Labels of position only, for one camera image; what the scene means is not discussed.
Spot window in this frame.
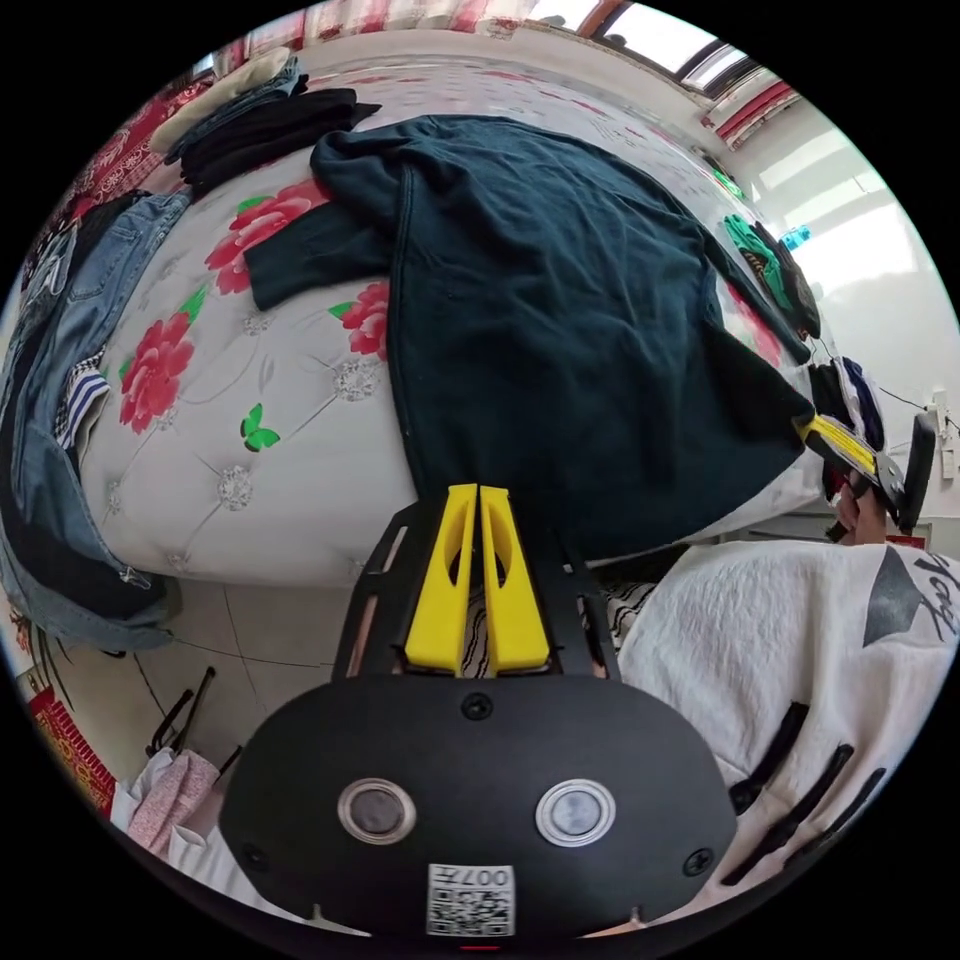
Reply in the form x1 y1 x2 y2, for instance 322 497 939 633
577 0 760 99

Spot pile of dark folded clothes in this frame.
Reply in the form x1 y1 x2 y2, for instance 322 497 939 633
152 47 382 198

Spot pile of black white clothes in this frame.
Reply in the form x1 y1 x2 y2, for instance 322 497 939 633
808 355 888 455

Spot red striped curtain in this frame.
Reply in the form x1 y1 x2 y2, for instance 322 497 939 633
713 80 798 145

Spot person's right hand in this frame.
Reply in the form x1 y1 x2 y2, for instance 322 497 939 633
834 479 892 547

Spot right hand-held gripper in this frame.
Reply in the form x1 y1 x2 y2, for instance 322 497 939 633
792 413 910 530

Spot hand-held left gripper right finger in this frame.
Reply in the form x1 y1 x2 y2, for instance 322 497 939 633
479 485 553 670

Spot pile of denim clothes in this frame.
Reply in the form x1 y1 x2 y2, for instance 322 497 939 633
0 187 198 654

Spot dark green sweater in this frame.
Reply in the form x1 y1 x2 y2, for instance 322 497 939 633
243 116 819 558

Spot pile of green black clothes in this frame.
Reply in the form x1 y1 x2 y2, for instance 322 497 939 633
722 213 824 340

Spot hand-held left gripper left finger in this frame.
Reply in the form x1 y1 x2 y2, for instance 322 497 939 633
404 483 478 669

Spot bed with floral sheet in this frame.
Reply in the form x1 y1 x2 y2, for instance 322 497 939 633
74 22 838 590

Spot black clothes hangers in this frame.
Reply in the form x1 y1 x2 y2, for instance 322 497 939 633
144 665 220 759

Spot pink white clothes heap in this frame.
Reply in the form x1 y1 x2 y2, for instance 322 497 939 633
110 746 245 875

